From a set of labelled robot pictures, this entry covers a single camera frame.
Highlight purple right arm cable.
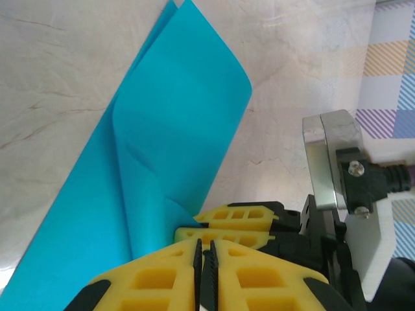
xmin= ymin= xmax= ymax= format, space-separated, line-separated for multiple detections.
xmin=337 ymin=147 xmax=415 ymax=216

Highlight white right camera mount plate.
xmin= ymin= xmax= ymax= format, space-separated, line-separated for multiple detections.
xmin=342 ymin=194 xmax=400 ymax=301

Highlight blue paper sheet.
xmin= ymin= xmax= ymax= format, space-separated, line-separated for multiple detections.
xmin=0 ymin=0 xmax=254 ymax=311

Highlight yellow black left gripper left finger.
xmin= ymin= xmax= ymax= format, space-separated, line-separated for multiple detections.
xmin=63 ymin=238 xmax=204 ymax=311

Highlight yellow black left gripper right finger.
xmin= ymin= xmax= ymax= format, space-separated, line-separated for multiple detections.
xmin=207 ymin=238 xmax=355 ymax=311

